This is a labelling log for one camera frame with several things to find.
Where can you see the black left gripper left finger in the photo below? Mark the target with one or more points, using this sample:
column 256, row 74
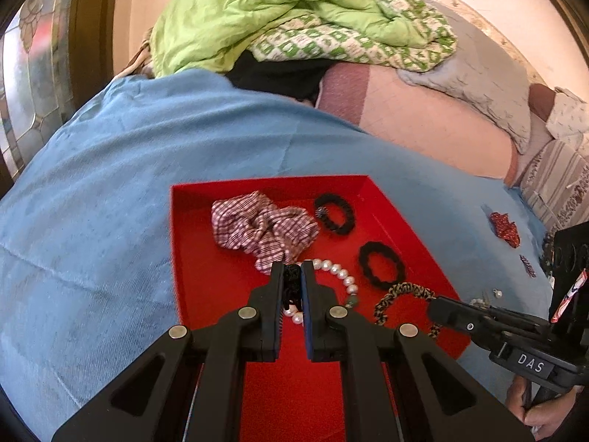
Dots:
column 254, row 329

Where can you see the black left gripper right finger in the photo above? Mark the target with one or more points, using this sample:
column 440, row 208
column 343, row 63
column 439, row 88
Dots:
column 330, row 329

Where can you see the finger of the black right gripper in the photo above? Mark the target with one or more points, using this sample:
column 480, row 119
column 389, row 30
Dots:
column 464, row 318

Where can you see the right hand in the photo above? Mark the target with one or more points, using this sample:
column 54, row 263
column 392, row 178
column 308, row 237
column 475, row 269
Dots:
column 545, row 418

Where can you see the purple rhinestone hair clip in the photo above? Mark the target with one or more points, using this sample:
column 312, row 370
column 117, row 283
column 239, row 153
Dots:
column 528, row 266

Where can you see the red white checkered scrunchie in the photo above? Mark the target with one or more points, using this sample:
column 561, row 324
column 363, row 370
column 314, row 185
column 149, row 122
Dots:
column 254, row 224

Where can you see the striped pillow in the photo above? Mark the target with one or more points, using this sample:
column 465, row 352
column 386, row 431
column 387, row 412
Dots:
column 555, row 186

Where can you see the blue cloth bed cover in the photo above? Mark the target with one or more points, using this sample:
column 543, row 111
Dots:
column 86, row 274

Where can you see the pink bed sheet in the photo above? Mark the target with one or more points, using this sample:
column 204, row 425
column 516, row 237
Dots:
column 420, row 119

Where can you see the grey pillow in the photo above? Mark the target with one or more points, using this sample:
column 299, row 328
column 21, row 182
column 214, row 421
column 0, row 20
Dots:
column 483, row 75

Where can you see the black garment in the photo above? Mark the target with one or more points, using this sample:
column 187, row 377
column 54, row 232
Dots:
column 296, row 79

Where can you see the green quilted blanket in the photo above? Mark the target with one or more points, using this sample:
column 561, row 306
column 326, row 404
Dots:
column 409, row 35

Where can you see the brown door with stained glass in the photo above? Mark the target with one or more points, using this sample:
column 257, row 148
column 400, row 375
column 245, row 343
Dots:
column 55, row 56

